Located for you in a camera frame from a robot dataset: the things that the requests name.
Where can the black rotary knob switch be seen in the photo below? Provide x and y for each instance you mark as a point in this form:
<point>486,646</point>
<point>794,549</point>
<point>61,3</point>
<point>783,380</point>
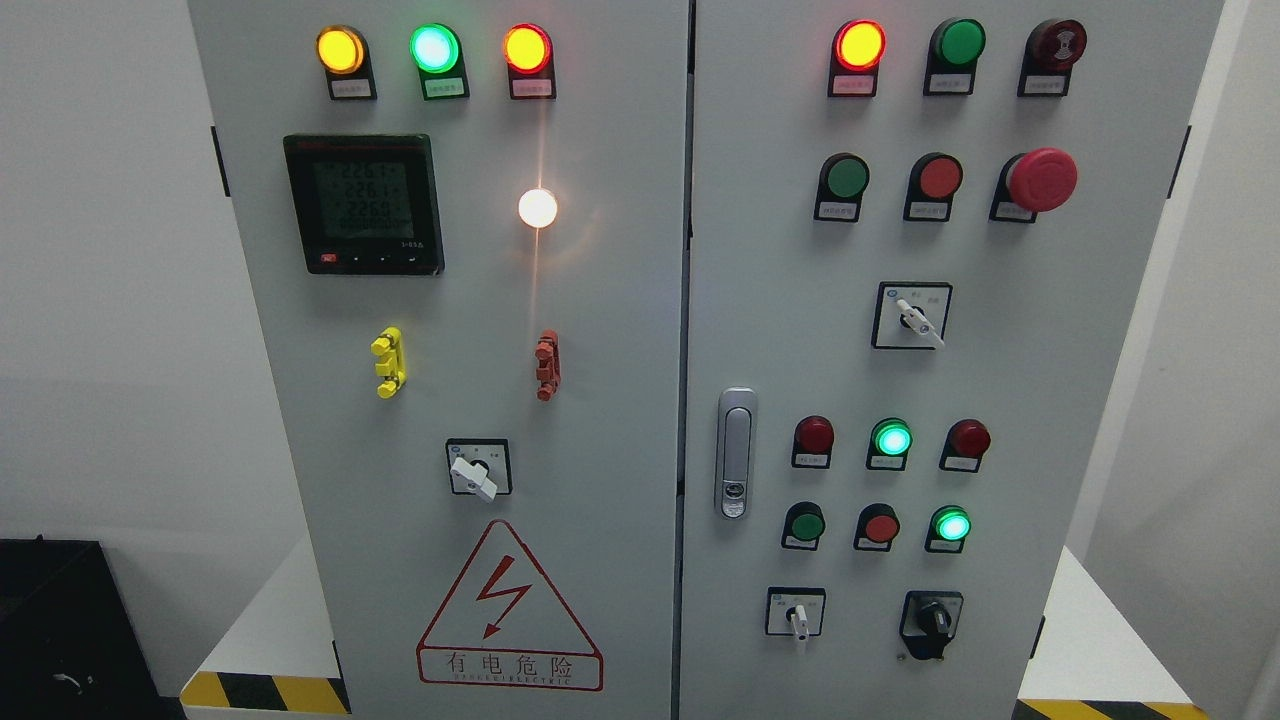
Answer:
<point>929,622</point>

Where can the red terminal connector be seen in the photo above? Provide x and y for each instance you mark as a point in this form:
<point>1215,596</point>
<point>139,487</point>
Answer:
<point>548,365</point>

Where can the white lit indicator light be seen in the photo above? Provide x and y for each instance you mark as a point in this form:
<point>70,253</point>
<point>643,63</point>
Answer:
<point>537,208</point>

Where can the dark red indicator lower left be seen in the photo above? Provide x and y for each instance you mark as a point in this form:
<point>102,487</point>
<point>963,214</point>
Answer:
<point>814,439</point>

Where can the grey left cabinet door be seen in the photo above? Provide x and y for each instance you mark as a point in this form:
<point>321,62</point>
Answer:
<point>594,469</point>

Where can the grey cabinet door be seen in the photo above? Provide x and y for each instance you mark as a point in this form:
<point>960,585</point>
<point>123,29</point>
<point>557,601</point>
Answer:
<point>785,305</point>
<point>594,469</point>

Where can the green push button lower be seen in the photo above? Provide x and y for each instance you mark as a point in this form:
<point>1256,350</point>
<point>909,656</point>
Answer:
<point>803,526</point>

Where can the green push button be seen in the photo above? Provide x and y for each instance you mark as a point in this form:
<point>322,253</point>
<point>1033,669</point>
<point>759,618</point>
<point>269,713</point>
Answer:
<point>842,181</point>
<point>803,526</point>

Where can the yellow terminal connector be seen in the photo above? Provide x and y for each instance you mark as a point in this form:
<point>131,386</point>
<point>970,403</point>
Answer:
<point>389,361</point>

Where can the green lit indicator lower middle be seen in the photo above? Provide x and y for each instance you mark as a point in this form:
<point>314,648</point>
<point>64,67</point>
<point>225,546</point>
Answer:
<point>889,445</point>

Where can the green push button upper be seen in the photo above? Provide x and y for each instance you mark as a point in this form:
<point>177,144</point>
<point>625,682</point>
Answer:
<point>842,181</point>

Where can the red push button lower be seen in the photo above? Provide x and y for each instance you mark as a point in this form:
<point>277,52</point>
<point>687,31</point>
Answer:
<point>877,528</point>

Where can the red push button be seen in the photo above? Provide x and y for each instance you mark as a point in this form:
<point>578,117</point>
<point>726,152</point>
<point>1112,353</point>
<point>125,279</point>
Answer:
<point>877,528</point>
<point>932,184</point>

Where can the red electric hazard warning sticker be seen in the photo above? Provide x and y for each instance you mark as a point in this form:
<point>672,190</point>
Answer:
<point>503,622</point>

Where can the grey right cabinet door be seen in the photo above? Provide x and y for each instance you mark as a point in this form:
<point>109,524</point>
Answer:
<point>785,305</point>

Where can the black digital power meter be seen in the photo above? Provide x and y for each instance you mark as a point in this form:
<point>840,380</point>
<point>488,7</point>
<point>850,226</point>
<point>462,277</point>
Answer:
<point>366,204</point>

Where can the orange-red indicator light left door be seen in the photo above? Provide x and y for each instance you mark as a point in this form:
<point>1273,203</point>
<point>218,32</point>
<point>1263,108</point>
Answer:
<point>530,64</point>

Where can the red indicator lower right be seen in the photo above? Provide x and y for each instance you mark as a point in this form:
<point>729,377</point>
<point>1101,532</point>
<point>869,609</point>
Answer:
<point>967,442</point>

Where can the red push button upper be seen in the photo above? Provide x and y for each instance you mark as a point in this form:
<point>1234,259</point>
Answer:
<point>932,184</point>

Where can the green indicator bottom right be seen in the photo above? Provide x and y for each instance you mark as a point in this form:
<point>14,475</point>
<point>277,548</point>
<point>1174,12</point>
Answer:
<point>948,529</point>

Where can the green lit indicator light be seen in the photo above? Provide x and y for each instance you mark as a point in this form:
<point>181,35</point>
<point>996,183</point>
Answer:
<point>437,52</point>

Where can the red lit indicator right door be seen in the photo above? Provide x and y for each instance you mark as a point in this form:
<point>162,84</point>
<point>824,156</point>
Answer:
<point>856,52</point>

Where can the yellow indicator light top left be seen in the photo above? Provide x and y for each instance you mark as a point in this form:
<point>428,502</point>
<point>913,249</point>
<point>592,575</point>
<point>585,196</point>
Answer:
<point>344,54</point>

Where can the red emergency stop mushroom button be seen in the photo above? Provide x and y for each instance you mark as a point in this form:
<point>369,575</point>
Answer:
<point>1033,182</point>

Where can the green unlit indicator top right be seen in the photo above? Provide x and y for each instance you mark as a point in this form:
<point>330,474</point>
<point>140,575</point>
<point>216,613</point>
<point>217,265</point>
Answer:
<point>954,50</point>

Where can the dark red buzzer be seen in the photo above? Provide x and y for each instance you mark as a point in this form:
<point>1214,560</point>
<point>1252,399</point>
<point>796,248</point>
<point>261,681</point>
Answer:
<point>1052,50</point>

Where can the white platform with hazard stripes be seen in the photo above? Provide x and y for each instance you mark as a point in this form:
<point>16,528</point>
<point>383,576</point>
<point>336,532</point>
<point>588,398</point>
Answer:
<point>278,661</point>

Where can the black box lower left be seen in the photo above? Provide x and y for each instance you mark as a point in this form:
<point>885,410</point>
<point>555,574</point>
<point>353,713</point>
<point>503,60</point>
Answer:
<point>68,649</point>

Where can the silver door handle lock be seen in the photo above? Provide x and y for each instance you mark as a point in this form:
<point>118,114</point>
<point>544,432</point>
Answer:
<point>736,417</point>

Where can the white selector switch left door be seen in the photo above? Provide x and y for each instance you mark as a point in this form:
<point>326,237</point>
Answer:
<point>479,467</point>

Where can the white selector switch upper right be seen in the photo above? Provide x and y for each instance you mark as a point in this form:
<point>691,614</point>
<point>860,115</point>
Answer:
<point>911,315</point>

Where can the white selector switch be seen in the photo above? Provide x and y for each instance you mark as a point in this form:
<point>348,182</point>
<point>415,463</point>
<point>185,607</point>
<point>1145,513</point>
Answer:
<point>911,315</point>
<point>796,613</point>

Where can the white selector switch bottom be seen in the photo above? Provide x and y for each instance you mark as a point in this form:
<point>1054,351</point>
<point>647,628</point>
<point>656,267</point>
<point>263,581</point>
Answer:
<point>796,613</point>

